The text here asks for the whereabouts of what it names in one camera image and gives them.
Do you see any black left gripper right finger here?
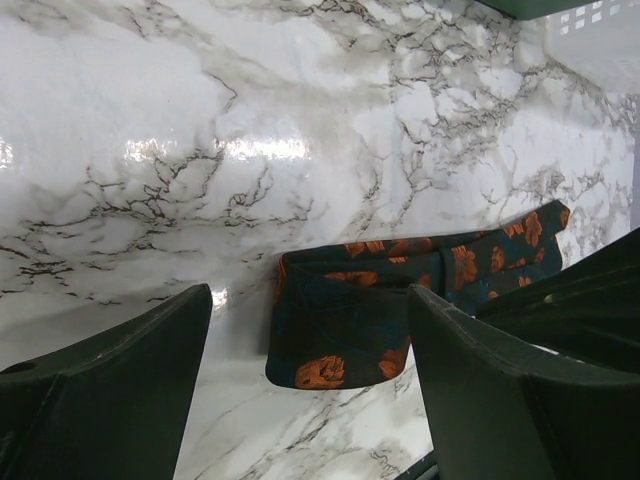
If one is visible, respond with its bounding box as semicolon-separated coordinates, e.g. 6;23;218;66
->
407;286;639;479

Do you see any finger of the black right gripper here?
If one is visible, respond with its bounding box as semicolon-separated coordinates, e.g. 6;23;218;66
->
476;234;639;373

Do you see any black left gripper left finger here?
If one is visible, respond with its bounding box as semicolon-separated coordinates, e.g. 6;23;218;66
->
1;284;212;479

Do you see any dark orange-patterned necktie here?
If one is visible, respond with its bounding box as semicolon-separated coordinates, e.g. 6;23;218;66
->
265;200;570;390

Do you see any white plastic basket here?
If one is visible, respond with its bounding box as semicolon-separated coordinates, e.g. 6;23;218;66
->
545;0;640;95

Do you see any green compartment organizer tray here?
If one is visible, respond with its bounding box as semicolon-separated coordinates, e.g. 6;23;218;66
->
478;0;594;21

